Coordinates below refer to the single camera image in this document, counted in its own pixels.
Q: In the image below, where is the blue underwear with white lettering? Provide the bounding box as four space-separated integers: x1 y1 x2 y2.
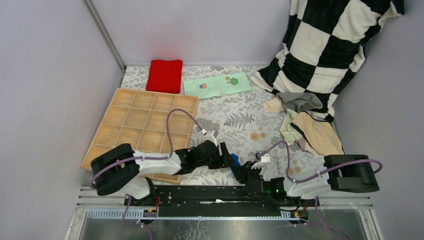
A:
230 153 241 176

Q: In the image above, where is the beige cloth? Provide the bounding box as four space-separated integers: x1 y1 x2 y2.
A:
290 112 344 156

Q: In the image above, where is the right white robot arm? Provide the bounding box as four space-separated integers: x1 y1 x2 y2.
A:
231 154 383 206

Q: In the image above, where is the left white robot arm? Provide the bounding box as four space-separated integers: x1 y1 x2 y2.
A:
89 140 238 206

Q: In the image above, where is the floral patterned table mat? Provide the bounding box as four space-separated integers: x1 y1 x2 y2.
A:
120 66 324 186

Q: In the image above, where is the pale yellow cloth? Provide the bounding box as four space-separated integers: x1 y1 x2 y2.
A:
279 109 303 146

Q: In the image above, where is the wooden compartment tray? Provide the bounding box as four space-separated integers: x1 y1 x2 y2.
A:
80 88 199 171

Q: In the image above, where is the light green patterned cloth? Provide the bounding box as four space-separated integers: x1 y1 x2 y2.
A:
183 72 252 99

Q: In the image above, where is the cream cloth under grey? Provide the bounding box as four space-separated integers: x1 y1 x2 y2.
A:
263 97 284 113

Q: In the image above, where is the red folded cloth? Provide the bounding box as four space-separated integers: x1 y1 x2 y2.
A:
146 59 183 94

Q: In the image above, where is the grey crumpled cloth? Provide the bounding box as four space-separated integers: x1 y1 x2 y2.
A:
276 92 323 113

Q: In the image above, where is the black white checkered blanket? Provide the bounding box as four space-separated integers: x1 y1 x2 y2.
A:
250 0 405 122

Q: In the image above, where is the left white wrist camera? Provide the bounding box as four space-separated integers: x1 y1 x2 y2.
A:
201 129 218 147

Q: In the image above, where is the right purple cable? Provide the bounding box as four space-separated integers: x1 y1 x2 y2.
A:
258 140 384 240

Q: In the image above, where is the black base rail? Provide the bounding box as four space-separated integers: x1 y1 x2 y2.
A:
124 185 315 218

